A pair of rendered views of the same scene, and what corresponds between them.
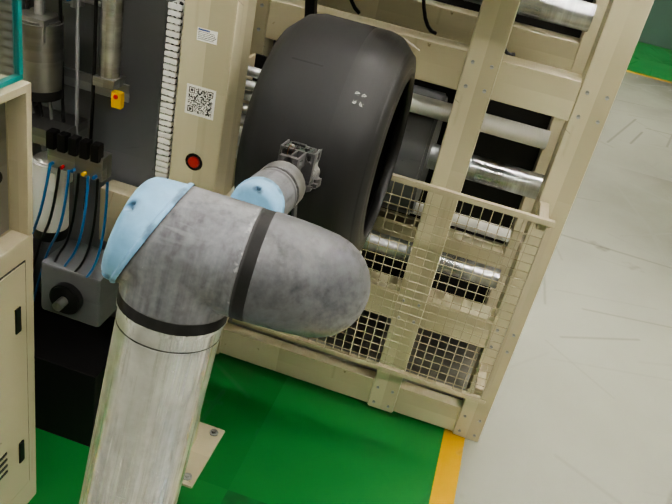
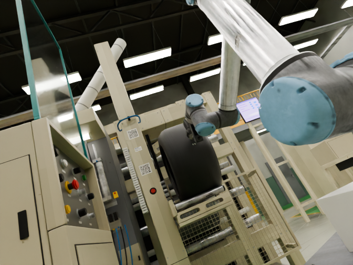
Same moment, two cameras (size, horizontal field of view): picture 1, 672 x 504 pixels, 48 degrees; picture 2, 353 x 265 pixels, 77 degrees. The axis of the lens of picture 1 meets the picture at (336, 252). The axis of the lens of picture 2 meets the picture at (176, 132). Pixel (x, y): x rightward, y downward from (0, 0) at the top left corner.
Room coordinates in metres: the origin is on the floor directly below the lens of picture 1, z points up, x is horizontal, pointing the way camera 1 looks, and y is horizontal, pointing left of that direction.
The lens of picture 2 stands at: (0.22, 0.65, 0.76)
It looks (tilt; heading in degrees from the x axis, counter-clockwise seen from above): 23 degrees up; 339
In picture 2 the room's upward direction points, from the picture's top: 24 degrees counter-clockwise
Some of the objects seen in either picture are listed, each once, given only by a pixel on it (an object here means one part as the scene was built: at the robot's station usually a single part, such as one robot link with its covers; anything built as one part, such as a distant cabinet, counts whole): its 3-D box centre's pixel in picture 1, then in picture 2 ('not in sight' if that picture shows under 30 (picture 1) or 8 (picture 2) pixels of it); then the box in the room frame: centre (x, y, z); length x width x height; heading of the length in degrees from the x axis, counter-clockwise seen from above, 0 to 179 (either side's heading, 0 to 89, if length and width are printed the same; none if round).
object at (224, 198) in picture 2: not in sight; (203, 207); (1.61, 0.15, 0.83); 0.36 x 0.09 x 0.06; 81
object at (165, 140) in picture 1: (173, 99); (135, 179); (1.75, 0.48, 1.19); 0.05 x 0.04 x 0.48; 171
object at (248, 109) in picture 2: not in sight; (250, 109); (4.21, -2.86, 2.60); 0.60 x 0.05 x 0.55; 81
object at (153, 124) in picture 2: not in sight; (169, 120); (2.02, -0.04, 1.71); 0.61 x 0.25 x 0.15; 81
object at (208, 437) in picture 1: (171, 443); not in sight; (1.77, 0.39, 0.01); 0.27 x 0.27 x 0.02; 81
